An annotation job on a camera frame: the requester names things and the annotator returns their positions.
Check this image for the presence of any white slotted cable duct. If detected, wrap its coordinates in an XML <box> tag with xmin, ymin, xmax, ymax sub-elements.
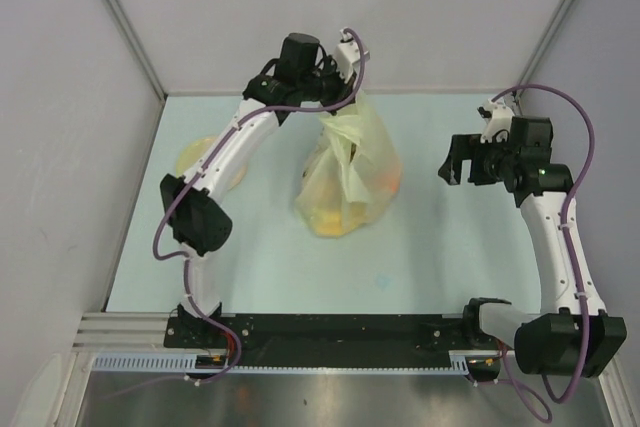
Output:
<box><xmin>91</xmin><ymin>350</ymin><xmax>500</xmax><ymax>375</ymax></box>

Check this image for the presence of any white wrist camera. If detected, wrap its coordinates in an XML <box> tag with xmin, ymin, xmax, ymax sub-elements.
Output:
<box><xmin>332</xmin><ymin>27</ymin><xmax>370</xmax><ymax>83</ymax></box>
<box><xmin>478</xmin><ymin>99</ymin><xmax>515</xmax><ymax>144</ymax></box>

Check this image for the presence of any cream plate with branch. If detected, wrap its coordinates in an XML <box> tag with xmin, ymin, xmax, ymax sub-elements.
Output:
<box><xmin>174</xmin><ymin>136</ymin><xmax>248</xmax><ymax>190</ymax></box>

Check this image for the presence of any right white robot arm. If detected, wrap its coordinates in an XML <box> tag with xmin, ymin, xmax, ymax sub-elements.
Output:
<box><xmin>438</xmin><ymin>116</ymin><xmax>627</xmax><ymax>378</ymax></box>

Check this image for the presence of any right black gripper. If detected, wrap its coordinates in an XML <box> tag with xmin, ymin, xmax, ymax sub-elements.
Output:
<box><xmin>436</xmin><ymin>132</ymin><xmax>517</xmax><ymax>186</ymax></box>

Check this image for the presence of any yellow fake banana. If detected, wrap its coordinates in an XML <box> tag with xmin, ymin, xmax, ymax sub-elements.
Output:
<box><xmin>311</xmin><ymin>212</ymin><xmax>351</xmax><ymax>238</ymax></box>

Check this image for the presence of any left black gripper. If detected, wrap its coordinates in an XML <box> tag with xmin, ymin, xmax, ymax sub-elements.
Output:
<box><xmin>296</xmin><ymin>54</ymin><xmax>356</xmax><ymax>116</ymax></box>

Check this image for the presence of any left corner aluminium post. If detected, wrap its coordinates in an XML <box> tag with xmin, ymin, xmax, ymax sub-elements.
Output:
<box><xmin>101</xmin><ymin>0</ymin><xmax>167</xmax><ymax>103</ymax></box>

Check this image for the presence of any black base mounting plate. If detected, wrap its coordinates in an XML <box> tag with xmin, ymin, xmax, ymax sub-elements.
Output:
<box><xmin>163</xmin><ymin>312</ymin><xmax>521</xmax><ymax>369</ymax></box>

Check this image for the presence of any corner aluminium post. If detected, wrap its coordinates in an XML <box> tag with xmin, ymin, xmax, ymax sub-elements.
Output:
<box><xmin>101</xmin><ymin>0</ymin><xmax>167</xmax><ymax>103</ymax></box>
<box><xmin>517</xmin><ymin>0</ymin><xmax>579</xmax><ymax>84</ymax></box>

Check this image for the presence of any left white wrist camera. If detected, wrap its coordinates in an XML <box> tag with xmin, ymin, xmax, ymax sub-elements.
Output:
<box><xmin>332</xmin><ymin>27</ymin><xmax>370</xmax><ymax>83</ymax></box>

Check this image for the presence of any right corner aluminium post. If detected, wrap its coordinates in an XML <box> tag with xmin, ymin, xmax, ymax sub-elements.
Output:
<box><xmin>517</xmin><ymin>0</ymin><xmax>579</xmax><ymax>84</ymax></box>

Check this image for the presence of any orange fake fruit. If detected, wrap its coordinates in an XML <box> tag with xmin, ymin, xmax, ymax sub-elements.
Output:
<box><xmin>376</xmin><ymin>165</ymin><xmax>403</xmax><ymax>196</ymax></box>

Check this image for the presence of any yellow-green plastic bag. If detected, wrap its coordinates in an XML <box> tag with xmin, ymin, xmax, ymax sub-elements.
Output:
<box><xmin>294</xmin><ymin>92</ymin><xmax>403</xmax><ymax>235</ymax></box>

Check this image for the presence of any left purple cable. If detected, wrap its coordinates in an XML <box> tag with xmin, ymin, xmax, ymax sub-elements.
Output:
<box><xmin>152</xmin><ymin>27</ymin><xmax>365</xmax><ymax>388</ymax></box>

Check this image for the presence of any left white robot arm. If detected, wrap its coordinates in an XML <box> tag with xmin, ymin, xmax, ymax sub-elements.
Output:
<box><xmin>152</xmin><ymin>28</ymin><xmax>368</xmax><ymax>347</ymax></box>

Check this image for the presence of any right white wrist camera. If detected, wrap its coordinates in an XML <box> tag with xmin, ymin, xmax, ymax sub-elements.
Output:
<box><xmin>478</xmin><ymin>99</ymin><xmax>515</xmax><ymax>144</ymax></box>

